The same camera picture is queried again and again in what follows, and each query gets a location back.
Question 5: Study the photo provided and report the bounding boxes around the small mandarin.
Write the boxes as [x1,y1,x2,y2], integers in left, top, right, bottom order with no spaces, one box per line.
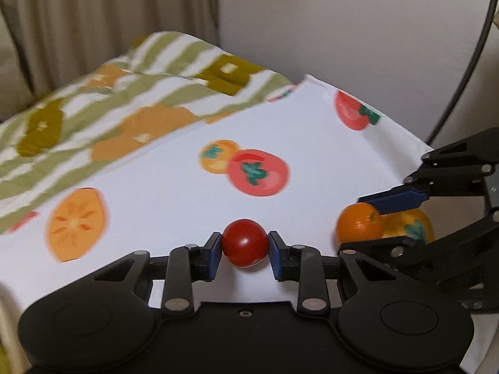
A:
[334,203,385,251]

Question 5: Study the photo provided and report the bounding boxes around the red cherry tomato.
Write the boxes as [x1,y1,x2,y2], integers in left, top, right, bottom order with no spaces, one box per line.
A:
[222,219,269,268]

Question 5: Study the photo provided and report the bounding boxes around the white fruit-print cloth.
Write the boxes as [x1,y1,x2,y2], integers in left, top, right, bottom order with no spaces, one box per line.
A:
[1,79,498,373]

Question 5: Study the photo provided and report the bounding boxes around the green striped floral quilt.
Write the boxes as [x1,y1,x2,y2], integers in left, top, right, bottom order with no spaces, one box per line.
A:
[1,31,292,232]

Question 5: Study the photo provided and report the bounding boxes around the beige curtain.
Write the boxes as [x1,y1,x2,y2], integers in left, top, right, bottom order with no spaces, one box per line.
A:
[0,0,222,102]

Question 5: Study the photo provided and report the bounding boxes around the black cable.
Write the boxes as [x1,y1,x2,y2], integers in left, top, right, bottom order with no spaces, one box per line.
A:
[424,0,499,146]

